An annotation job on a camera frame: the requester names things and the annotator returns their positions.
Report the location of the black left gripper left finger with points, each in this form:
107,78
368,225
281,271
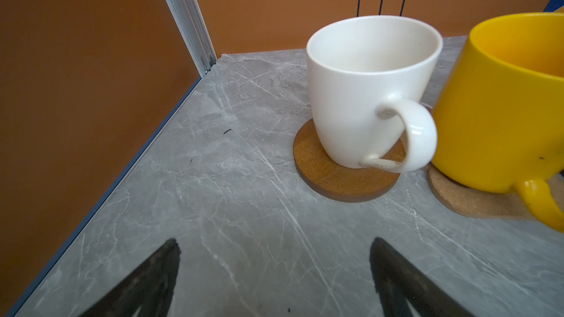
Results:
147,291

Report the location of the light round wooden coaster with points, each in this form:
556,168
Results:
331,180

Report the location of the cream white mug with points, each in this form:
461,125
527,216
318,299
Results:
366,78

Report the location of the aluminium corner post left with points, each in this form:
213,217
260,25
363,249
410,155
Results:
190,21

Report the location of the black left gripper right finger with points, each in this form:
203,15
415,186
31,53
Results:
400,285

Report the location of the cork paw print coaster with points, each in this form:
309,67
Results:
471,198

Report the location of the yellow mug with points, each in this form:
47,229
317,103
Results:
499,116

